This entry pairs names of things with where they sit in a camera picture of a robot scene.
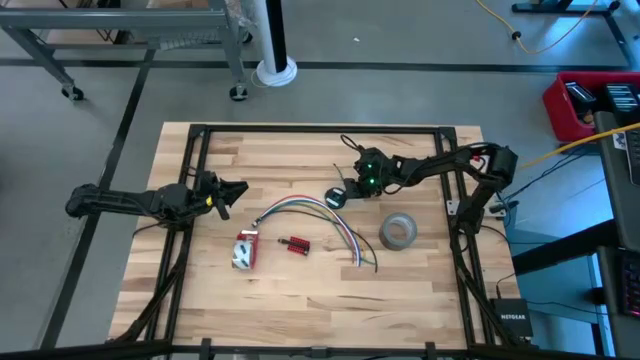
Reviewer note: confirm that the red plastic bin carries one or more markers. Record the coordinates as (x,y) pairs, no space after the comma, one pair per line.
(560,110)

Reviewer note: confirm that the silver frame bracket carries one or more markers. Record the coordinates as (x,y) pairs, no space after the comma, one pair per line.
(453,207)

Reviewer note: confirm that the black Netgear network switch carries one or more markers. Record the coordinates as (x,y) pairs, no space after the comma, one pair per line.
(512,317)

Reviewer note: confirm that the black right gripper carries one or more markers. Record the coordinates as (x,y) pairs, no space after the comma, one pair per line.
(372,172)

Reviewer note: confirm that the grey metal wheeled cart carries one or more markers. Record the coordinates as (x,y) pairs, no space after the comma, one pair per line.
(100,19)

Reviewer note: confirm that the red dispenser with white tape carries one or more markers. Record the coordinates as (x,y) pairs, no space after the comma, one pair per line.
(248,247)

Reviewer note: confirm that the grey duct tape roll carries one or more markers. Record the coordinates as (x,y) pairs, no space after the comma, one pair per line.
(385,236)

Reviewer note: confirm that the white pole with black stripe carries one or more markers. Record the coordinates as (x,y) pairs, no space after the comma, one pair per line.
(262,30)

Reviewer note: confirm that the dark grey desk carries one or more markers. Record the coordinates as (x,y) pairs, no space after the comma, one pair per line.
(615,200)

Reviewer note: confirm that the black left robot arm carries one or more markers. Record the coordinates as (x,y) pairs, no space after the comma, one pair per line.
(125,197)

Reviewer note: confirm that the black aluminium table frame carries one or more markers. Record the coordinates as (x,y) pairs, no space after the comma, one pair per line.
(320,129)

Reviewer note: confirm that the black desk stand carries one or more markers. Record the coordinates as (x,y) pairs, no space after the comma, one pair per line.
(560,7)

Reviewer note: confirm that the backlit keyboard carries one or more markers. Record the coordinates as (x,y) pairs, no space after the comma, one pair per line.
(631,285)

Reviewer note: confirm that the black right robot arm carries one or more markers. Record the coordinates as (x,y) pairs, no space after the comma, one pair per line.
(450,160)

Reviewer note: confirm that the red ribbed block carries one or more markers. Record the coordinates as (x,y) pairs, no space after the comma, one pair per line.
(300,241)

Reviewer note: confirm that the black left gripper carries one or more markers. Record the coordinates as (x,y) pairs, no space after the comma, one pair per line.
(206,187)

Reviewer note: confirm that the black handheld device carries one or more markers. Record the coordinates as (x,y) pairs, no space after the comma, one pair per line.
(580,93)
(622,97)

